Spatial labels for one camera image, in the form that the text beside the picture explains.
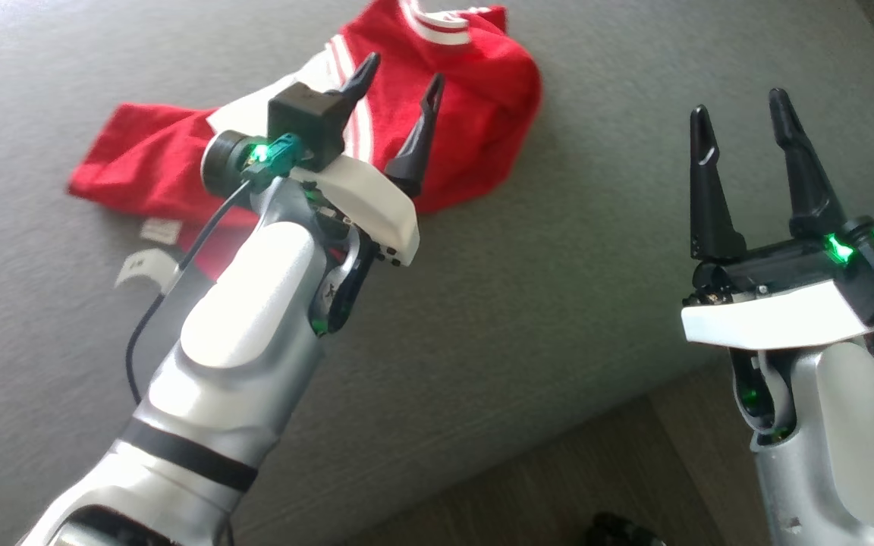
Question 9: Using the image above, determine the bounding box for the teal left camera connector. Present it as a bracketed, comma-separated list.
[246, 133, 309, 190]

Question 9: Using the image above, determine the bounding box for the red Bulls jersey white trim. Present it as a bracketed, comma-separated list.
[67, 0, 543, 283]

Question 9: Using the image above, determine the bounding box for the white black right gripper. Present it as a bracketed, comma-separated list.
[681, 86, 874, 350]

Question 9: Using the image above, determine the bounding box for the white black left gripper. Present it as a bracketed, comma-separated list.
[202, 52, 446, 268]

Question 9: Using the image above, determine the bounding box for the white cable label strip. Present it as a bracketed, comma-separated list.
[115, 249, 180, 290]

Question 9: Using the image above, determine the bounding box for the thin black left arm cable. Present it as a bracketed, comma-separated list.
[125, 178, 256, 404]

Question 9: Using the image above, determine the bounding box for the large grey sofa ottoman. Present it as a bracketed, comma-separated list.
[0, 0, 874, 546]

